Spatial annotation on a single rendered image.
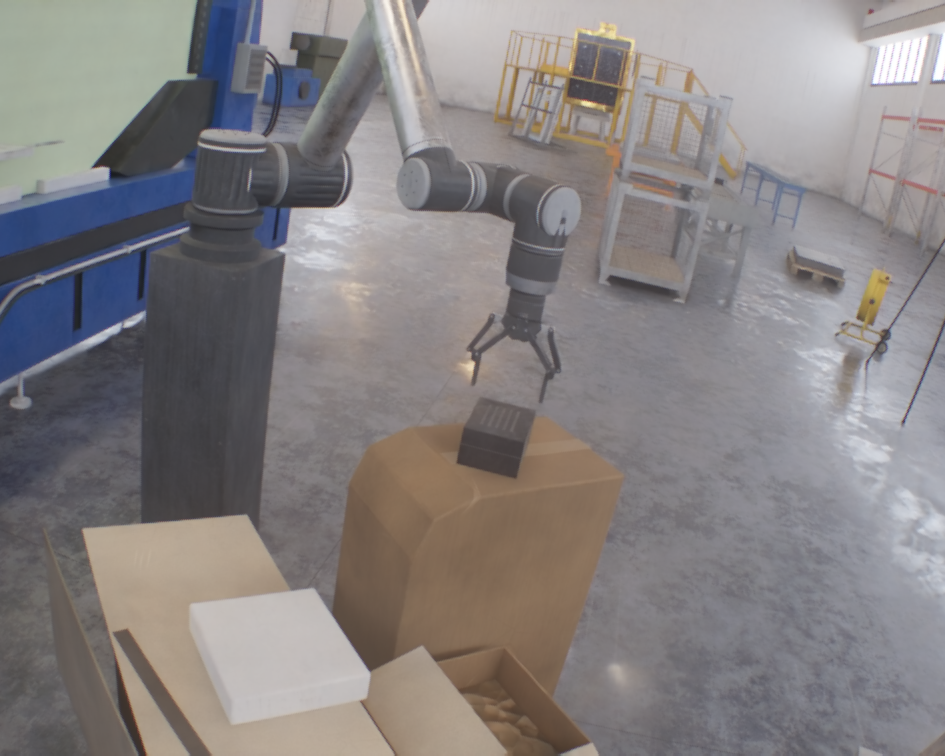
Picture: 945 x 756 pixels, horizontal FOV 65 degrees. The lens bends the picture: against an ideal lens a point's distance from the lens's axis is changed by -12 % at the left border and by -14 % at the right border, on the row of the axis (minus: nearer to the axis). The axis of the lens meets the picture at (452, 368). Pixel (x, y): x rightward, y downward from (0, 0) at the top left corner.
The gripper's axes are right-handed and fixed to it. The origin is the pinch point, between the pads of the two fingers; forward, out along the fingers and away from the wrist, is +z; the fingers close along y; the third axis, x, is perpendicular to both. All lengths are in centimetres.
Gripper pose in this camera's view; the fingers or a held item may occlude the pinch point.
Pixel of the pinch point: (507, 388)
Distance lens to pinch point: 179.2
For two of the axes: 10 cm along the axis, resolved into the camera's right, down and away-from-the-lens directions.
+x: 2.1, -3.1, 9.3
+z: -1.7, 9.2, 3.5
